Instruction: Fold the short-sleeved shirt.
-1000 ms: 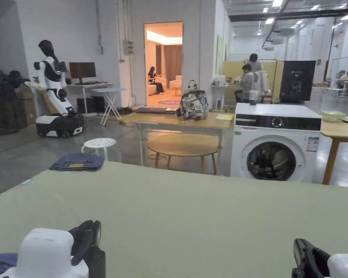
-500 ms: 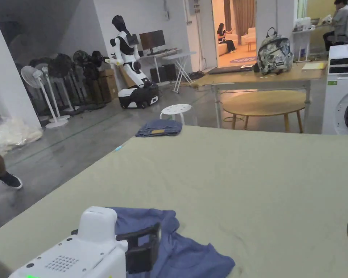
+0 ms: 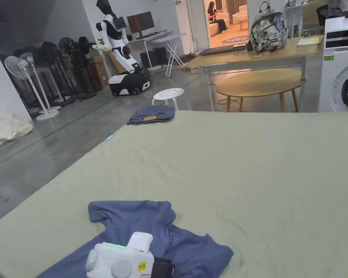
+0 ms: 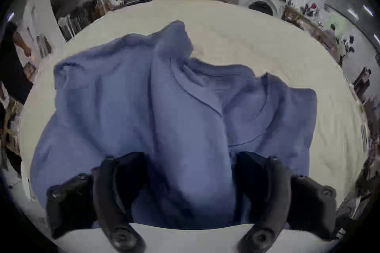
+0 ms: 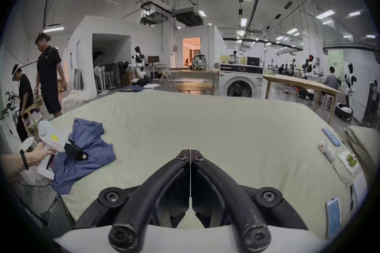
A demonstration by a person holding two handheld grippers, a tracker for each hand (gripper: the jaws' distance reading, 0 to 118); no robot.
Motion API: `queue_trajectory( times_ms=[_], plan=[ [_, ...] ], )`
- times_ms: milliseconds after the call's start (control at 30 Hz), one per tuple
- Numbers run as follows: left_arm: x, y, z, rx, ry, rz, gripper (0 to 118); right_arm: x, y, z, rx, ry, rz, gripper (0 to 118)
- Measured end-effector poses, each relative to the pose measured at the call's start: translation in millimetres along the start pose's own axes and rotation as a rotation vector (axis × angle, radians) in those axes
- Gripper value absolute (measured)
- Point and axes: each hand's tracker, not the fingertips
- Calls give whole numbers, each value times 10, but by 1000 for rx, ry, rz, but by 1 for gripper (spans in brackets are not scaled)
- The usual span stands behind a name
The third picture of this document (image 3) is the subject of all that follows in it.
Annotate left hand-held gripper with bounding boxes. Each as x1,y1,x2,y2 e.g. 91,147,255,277
86,231,175,278

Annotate blue shirt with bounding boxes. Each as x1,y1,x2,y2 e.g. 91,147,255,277
36,199,234,278

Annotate bed with pale green sheet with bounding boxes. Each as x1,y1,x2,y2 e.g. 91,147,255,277
0,109,348,278

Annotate folded blue jeans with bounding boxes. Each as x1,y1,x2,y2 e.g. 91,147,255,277
126,105,176,126

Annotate clear bag of white stuffing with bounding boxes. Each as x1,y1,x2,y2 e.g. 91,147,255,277
0,111,35,151

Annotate white round stool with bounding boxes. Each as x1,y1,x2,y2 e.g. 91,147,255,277
152,88,191,111

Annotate brown cardboard carton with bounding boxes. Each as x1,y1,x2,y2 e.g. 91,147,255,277
85,55,109,90

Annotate row of standing fans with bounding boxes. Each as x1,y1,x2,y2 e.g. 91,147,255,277
4,36,98,121

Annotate low oval wooden table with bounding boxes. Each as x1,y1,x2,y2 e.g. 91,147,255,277
215,68,302,113

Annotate white and black robot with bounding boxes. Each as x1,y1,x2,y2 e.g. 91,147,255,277
91,0,151,97

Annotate white desk with monitor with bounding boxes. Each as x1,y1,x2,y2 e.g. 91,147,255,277
126,11,175,70

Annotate long wooden table with backpack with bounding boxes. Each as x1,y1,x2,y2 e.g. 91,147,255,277
182,1,325,112

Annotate white sofa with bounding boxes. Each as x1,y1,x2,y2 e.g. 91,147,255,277
209,8,230,37

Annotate white washing machine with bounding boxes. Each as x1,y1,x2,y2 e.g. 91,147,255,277
318,10,348,113

